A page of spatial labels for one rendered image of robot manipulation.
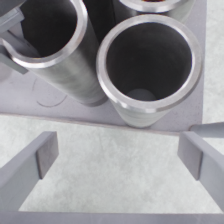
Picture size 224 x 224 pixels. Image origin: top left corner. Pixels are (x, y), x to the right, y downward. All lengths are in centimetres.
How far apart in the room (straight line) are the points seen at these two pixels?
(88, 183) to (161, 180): 31
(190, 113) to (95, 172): 46
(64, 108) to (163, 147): 44
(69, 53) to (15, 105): 40
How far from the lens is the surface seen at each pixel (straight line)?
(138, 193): 75
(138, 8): 24
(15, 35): 26
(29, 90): 58
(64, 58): 22
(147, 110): 18
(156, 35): 25
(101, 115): 47
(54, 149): 17
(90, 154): 74
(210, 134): 40
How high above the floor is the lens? 71
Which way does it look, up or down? 78 degrees down
